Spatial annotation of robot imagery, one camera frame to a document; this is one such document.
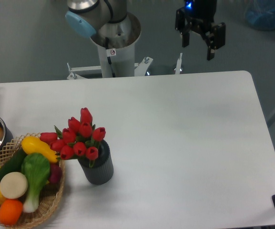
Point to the woven wicker basket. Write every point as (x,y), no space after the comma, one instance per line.
(50,196)

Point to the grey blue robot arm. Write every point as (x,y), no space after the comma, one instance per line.
(99,12)

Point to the dark green cucumber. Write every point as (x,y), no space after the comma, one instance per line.
(13,164)

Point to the red tulip bouquet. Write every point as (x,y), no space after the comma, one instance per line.
(80,140)

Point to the green bok choy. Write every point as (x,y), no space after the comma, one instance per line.
(36,169)

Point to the orange fruit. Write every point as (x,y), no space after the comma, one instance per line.
(10,211)

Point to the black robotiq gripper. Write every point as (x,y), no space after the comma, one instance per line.
(198,16)

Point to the yellow squash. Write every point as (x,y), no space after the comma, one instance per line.
(32,144)

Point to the dark grey ribbed vase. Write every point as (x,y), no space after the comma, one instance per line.
(102,170)

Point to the beige round bun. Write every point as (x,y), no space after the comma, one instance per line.
(13,185)

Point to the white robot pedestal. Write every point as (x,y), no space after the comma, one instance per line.
(115,44)

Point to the blue plastic bag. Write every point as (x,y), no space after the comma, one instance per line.
(260,14)

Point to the purple red radish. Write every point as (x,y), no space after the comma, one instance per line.
(55,174)

